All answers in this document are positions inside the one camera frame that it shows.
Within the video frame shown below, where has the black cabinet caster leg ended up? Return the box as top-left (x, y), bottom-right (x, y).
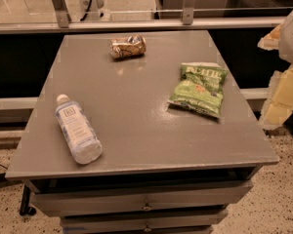
top-left (19, 185), bottom-right (36, 216)

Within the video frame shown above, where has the crushed gold soda can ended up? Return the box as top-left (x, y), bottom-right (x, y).
top-left (110, 35), bottom-right (147, 59)

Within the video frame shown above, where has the grey drawer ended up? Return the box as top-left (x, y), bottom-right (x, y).
top-left (32, 180), bottom-right (253, 216)
top-left (61, 209), bottom-right (228, 234)

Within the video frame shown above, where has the blue plastic water bottle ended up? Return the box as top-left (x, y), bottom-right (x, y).
top-left (56, 95), bottom-right (103, 165)

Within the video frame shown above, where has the green jalapeno chip bag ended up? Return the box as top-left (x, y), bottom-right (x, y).
top-left (168, 62), bottom-right (228, 118)

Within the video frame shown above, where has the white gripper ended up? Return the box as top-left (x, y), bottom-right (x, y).
top-left (258, 11), bottom-right (293, 130)

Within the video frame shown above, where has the upper grey drawer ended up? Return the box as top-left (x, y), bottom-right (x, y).
top-left (32, 180), bottom-right (253, 216)

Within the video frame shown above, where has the black cable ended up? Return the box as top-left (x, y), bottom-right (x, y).
top-left (79, 0), bottom-right (95, 21)

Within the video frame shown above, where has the lower grey drawer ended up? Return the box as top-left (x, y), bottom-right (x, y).
top-left (61, 209), bottom-right (228, 234)

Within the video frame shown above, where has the metal railing frame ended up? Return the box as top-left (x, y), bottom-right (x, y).
top-left (0, 0), bottom-right (293, 34)

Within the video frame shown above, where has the grey drawer cabinet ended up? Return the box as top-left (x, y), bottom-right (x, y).
top-left (7, 30), bottom-right (278, 234)

